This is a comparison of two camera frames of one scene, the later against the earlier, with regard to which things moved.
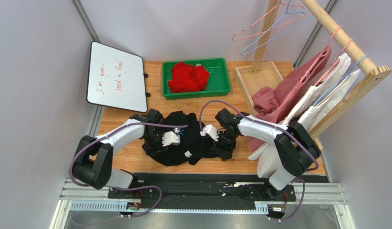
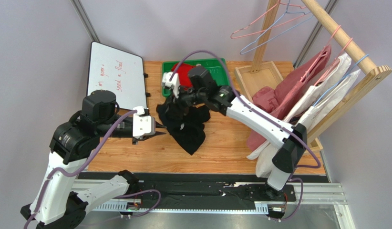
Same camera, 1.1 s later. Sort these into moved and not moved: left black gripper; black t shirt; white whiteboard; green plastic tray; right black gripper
Moved: black t shirt; right black gripper; left black gripper
Not moved: white whiteboard; green plastic tray
